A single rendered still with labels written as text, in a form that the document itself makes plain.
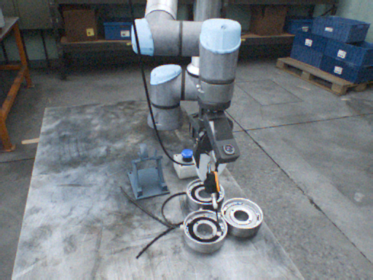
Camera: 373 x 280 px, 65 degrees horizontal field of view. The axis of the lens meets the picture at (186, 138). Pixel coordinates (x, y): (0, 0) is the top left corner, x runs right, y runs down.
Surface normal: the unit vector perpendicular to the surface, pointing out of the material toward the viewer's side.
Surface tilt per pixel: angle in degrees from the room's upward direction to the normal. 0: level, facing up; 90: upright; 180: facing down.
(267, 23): 91
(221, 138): 31
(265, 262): 0
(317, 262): 0
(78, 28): 93
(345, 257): 0
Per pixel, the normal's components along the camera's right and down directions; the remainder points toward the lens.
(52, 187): 0.04, -0.85
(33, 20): 0.30, 0.50
